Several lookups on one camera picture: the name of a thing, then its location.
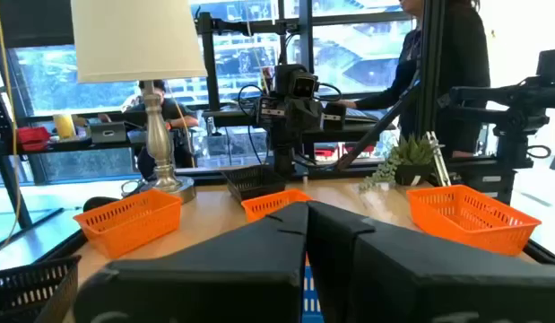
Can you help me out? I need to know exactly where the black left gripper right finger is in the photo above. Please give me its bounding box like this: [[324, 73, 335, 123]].
[[306, 200, 555, 323]]

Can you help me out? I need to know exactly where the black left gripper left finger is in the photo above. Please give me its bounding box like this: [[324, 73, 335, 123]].
[[73, 201, 310, 323]]

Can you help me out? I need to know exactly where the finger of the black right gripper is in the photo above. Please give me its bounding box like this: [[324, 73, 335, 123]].
[[321, 102, 348, 132], [257, 97, 287, 127]]

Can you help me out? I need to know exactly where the orange plastic basket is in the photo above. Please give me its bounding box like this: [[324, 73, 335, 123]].
[[240, 188, 313, 223], [405, 184, 542, 258], [73, 188, 183, 260]]

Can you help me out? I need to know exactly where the black plastic basket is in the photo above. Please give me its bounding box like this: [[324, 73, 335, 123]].
[[221, 164, 288, 203], [0, 255, 82, 323]]

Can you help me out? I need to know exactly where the blue plastic basket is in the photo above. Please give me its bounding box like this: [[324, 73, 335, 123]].
[[302, 264, 325, 323]]

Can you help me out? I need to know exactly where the small potted green plant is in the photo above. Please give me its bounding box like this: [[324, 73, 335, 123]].
[[359, 134, 438, 192]]

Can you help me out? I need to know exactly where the person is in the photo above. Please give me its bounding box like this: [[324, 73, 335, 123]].
[[123, 79, 200, 180], [337, 0, 491, 159]]

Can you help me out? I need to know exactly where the white metal folding stand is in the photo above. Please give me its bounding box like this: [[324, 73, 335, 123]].
[[423, 130, 453, 188]]

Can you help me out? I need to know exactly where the white lamp shade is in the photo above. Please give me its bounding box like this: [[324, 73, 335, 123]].
[[70, 0, 209, 204]]

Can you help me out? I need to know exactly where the black round object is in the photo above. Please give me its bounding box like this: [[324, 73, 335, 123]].
[[82, 196, 121, 214]]

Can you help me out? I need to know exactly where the grey box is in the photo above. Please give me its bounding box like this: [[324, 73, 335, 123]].
[[89, 121, 128, 144]]

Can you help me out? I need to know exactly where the yellow cup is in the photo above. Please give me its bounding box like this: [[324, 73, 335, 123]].
[[52, 113, 77, 141]]

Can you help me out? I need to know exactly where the red box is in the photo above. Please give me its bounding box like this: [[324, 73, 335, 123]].
[[15, 126, 52, 153]]

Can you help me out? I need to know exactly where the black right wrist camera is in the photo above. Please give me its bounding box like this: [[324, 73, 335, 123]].
[[274, 64, 320, 99]]

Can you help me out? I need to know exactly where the black diagonal frame strut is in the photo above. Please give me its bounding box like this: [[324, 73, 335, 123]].
[[336, 83, 422, 171]]

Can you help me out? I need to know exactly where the black vertical frame post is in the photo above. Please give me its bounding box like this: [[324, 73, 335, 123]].
[[415, 0, 447, 138]]

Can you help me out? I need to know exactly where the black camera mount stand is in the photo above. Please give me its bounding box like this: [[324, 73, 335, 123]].
[[438, 48, 555, 206]]

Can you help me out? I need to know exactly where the yellow hanging cable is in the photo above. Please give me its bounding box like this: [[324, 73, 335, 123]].
[[0, 0, 23, 255]]

